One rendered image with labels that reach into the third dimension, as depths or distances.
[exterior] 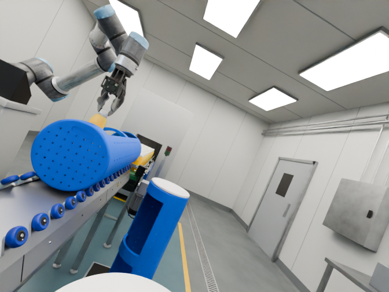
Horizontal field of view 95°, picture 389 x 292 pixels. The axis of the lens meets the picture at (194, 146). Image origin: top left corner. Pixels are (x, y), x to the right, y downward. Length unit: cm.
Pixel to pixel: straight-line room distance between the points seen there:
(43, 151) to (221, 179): 571
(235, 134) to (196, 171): 183
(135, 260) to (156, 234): 18
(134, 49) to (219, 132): 539
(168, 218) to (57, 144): 70
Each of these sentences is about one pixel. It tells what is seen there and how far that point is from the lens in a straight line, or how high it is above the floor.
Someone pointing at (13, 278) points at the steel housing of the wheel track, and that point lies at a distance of 65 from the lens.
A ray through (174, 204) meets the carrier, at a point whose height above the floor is 97.
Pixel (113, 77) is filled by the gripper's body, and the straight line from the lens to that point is 86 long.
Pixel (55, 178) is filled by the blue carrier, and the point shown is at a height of 99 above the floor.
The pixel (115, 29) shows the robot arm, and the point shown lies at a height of 166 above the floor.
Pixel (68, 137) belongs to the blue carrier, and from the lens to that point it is 84.
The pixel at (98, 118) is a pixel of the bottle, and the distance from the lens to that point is 89.
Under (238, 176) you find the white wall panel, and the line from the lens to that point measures 643.
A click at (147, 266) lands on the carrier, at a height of 58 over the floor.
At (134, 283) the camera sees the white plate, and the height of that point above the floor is 104.
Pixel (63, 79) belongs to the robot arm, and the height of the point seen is 140.
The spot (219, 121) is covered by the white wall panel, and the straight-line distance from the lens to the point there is 614.
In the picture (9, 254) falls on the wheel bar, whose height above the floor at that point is 93.
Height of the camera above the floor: 130
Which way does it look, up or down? 3 degrees up
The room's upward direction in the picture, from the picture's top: 25 degrees clockwise
